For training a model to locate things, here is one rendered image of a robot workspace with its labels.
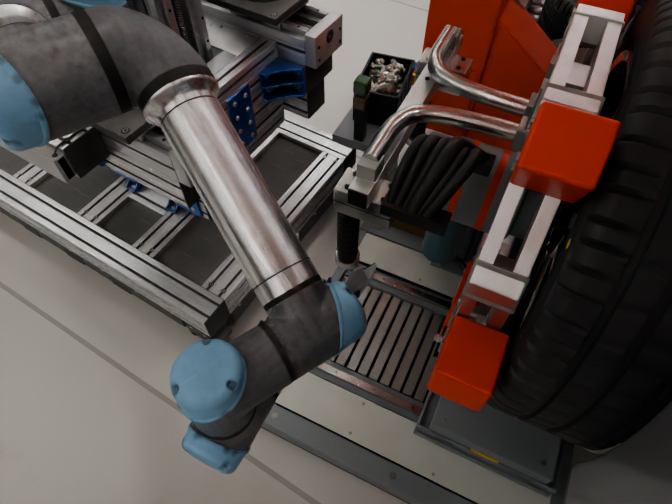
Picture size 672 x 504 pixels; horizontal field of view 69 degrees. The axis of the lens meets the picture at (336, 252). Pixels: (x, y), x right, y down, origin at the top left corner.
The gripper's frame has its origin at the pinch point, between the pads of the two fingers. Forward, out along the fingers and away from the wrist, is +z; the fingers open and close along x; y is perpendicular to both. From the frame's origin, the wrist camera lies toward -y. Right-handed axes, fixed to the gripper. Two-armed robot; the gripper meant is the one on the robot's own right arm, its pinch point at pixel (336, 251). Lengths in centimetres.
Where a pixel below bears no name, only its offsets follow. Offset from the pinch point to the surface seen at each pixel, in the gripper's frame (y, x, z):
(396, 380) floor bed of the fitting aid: -77, -13, 15
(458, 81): 18.1, -8.5, 24.8
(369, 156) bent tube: 17.8, -2.7, 4.6
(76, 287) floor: -83, 100, 0
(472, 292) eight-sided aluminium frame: 11.3, -21.3, -5.3
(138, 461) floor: -83, 44, -36
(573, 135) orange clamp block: 31.9, -24.3, 1.7
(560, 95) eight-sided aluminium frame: 29.0, -22.2, 11.8
